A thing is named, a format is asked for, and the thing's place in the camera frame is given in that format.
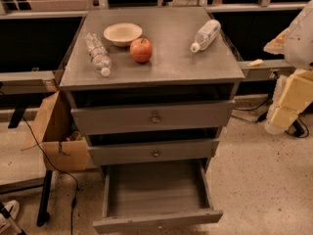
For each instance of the grey drawer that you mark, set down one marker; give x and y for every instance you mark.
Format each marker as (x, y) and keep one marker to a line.
(153, 152)
(155, 195)
(153, 117)

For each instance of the white sneaker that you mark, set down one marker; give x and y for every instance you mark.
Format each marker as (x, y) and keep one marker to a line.
(12, 208)

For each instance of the grey top drawer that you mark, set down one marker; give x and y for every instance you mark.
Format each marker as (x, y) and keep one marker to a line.
(153, 117)

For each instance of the white paper bowl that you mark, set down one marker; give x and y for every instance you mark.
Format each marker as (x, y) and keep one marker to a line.
(122, 34)

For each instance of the grey bottom drawer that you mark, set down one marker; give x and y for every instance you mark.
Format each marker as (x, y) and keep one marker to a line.
(155, 195)

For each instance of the brown cardboard box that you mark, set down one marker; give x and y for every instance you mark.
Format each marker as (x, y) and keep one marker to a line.
(51, 130)

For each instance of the grey middle drawer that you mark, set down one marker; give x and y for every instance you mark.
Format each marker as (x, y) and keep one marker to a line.
(153, 152)

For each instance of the clear bottle with white label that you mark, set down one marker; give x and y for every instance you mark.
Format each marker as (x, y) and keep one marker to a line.
(206, 35)

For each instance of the clear bottle with red label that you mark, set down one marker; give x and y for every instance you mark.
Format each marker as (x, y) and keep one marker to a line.
(98, 54)

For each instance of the black stand leg right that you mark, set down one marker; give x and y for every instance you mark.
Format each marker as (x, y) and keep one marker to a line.
(298, 129)

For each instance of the grey drawer cabinet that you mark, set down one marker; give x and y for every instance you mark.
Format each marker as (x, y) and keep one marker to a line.
(172, 75)

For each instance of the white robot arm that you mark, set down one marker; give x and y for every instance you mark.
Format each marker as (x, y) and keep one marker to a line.
(296, 41)

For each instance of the small yellow foam piece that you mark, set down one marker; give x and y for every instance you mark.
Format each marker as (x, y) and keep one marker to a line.
(255, 63)

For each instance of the red apple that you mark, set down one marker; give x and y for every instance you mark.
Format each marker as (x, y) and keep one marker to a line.
(141, 50)

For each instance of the black table leg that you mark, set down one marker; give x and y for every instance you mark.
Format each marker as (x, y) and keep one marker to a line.
(43, 215)

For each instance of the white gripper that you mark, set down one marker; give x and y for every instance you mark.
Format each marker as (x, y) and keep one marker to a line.
(300, 46)

